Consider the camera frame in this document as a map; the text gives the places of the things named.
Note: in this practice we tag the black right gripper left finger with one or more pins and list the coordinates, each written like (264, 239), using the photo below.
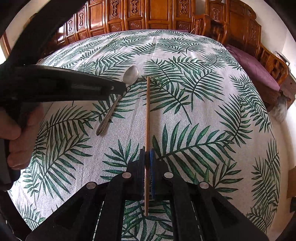
(95, 212)

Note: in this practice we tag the wooden armchair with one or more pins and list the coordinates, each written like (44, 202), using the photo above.
(204, 25)

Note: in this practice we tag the purple bench cushion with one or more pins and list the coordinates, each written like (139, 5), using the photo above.
(253, 68)

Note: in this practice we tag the palm leaf print tablecloth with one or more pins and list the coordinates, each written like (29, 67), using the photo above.
(208, 123)

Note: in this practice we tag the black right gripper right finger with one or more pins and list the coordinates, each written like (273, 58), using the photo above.
(198, 211)

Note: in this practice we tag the silver metal spoon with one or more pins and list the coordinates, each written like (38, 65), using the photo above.
(129, 78)

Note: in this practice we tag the carved wooden bench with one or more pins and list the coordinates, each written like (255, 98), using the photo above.
(102, 17)

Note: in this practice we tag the person's left hand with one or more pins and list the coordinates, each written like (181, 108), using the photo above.
(22, 140)

